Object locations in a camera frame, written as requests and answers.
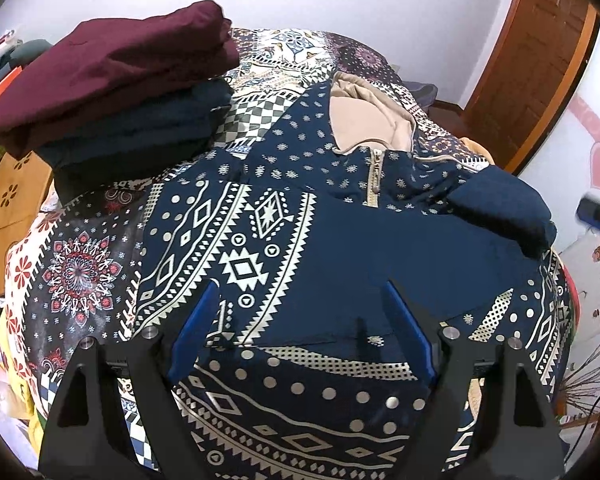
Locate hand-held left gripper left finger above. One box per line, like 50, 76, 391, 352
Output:
39, 280, 221, 480

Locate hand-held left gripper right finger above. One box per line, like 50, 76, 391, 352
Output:
382, 280, 566, 480

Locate navy patterned hooded jacket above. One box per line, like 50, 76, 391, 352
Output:
130, 72, 573, 480

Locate pile of clothes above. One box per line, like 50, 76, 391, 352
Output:
0, 30, 53, 106

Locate white cabinet with stickers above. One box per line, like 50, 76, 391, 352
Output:
555, 232, 600, 356

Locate patterned bedspread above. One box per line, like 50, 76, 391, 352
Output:
0, 27, 576, 476

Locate orange sheet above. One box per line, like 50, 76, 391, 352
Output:
460, 135, 493, 163

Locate dried branches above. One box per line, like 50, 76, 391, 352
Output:
562, 330, 600, 421

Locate black folded garment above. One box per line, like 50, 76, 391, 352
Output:
50, 130, 221, 202

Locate wooden door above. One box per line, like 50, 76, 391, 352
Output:
462, 0, 600, 176

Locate pile of colourful clutter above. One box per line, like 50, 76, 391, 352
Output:
0, 300, 46, 441

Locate dark blue folded garment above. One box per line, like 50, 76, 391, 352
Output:
35, 77, 236, 171

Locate dark grey pillow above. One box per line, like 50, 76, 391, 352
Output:
407, 80, 438, 108

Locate maroon folded garment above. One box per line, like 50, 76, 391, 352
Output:
0, 1, 241, 158

